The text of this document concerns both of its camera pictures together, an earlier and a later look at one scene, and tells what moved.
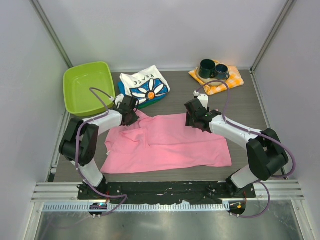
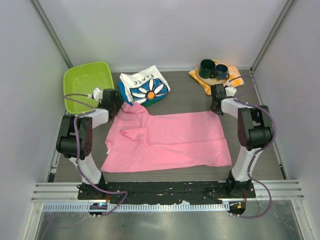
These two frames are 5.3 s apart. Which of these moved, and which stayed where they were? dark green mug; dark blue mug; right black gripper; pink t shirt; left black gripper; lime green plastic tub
Moved: left black gripper; right black gripper
Stayed: dark green mug; lime green plastic tub; dark blue mug; pink t shirt
